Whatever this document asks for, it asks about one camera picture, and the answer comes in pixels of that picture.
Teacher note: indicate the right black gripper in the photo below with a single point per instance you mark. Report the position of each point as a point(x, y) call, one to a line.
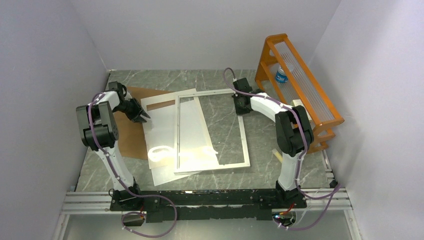
point(239, 111)

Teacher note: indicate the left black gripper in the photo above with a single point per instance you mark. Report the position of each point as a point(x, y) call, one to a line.
point(138, 110)

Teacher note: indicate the white mat board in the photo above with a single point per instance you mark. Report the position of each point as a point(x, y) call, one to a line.
point(156, 102)

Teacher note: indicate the brown backing board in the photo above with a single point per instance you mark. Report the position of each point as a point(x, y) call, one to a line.
point(131, 142)

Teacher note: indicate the clear glass pane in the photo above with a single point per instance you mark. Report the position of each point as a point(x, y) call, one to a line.
point(191, 117)

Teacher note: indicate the white photo sheet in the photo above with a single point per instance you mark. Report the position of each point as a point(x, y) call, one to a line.
point(172, 175)

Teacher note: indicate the silver picture frame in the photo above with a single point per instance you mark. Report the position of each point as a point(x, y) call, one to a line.
point(246, 139)

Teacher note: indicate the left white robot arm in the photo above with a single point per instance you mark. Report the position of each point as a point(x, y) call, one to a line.
point(99, 131)

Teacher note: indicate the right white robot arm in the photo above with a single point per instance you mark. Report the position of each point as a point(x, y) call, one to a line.
point(293, 133)

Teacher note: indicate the blue white can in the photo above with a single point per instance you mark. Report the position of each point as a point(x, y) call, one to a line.
point(280, 75)

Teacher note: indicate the orange wooden shelf rack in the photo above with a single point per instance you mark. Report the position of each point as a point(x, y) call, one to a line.
point(302, 84)

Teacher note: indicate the cream yellow box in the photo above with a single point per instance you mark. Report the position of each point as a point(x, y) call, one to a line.
point(298, 102)

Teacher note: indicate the yellow stick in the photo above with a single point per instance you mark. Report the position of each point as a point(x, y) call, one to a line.
point(278, 155)

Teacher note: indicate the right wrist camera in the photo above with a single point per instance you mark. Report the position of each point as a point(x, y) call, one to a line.
point(242, 88)

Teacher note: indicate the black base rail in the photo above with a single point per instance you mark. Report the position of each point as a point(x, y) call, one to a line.
point(169, 205)

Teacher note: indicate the aluminium extrusion rail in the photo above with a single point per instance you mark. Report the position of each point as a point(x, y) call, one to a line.
point(98, 203)

